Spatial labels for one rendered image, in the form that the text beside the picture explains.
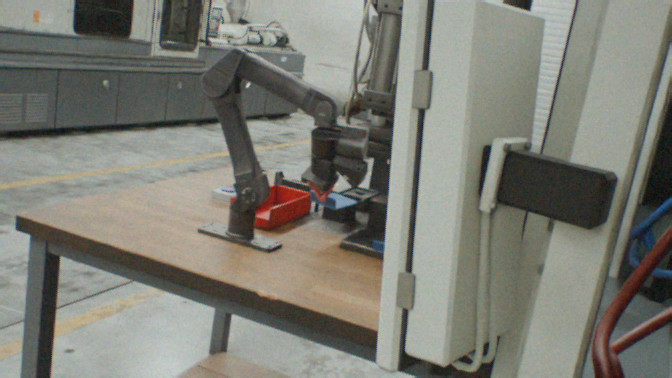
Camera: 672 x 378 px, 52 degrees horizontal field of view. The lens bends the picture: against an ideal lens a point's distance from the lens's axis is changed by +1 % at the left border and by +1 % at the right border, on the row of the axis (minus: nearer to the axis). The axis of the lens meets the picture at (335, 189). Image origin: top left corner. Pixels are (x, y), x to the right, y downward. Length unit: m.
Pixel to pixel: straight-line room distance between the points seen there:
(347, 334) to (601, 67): 0.79
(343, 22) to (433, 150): 11.49
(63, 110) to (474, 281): 6.60
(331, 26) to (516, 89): 11.53
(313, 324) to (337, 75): 10.91
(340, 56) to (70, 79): 6.03
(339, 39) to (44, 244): 10.68
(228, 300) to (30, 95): 5.61
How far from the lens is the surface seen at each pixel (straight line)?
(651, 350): 1.33
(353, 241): 1.70
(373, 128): 1.84
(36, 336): 1.80
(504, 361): 0.92
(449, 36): 0.67
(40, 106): 6.98
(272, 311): 1.36
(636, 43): 0.68
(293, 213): 1.85
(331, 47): 12.21
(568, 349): 0.73
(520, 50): 0.74
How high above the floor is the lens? 1.41
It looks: 13 degrees down
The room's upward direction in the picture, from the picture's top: 9 degrees clockwise
